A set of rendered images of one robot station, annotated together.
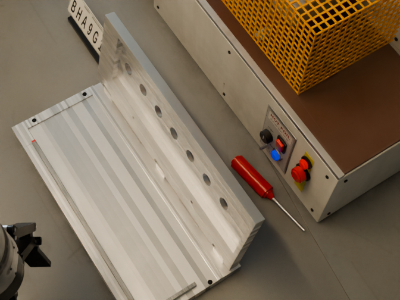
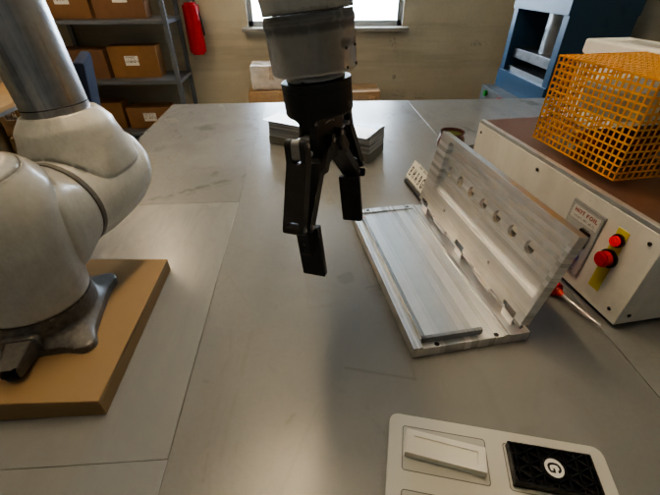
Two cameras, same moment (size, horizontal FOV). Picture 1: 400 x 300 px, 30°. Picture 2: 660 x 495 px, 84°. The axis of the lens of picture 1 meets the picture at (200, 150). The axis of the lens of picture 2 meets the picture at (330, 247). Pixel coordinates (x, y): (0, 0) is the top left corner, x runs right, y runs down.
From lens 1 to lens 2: 75 cm
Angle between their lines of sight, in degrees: 32
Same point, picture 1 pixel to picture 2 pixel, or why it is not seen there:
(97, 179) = (404, 247)
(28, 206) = (346, 252)
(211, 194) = (514, 246)
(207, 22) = (519, 155)
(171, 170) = (472, 240)
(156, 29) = not seen: hidden behind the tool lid
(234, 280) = (521, 346)
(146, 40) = not seen: hidden behind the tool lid
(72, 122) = (394, 217)
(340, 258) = (644, 362)
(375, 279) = not seen: outside the picture
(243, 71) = (550, 179)
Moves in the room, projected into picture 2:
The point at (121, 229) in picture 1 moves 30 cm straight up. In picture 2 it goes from (416, 278) to (444, 126)
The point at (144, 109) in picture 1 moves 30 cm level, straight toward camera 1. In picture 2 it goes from (456, 200) to (449, 290)
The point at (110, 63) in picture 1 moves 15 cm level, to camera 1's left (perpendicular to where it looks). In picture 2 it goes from (435, 173) to (376, 161)
